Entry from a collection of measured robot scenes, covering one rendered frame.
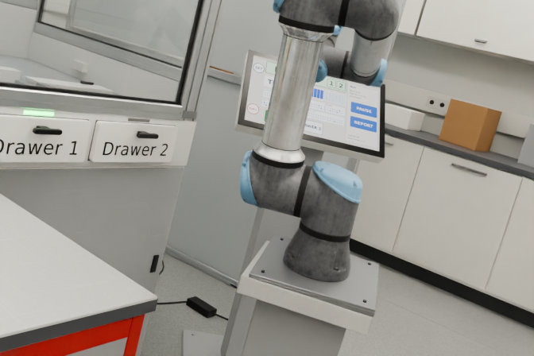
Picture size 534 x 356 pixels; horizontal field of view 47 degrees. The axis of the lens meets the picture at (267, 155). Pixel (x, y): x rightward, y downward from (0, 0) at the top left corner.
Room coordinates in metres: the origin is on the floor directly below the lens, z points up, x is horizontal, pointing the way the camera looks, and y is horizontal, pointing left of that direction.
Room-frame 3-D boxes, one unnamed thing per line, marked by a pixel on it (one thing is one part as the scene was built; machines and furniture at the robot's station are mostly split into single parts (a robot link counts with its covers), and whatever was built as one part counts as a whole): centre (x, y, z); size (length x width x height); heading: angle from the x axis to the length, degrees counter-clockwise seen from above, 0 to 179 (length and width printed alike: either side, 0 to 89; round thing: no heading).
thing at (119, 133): (1.68, 0.37, 0.87); 0.29 x 0.02 x 0.11; 145
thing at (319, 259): (1.31, -0.17, 0.83); 0.15 x 0.15 x 0.10
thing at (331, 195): (1.31, -0.16, 0.95); 0.13 x 0.12 x 0.14; 83
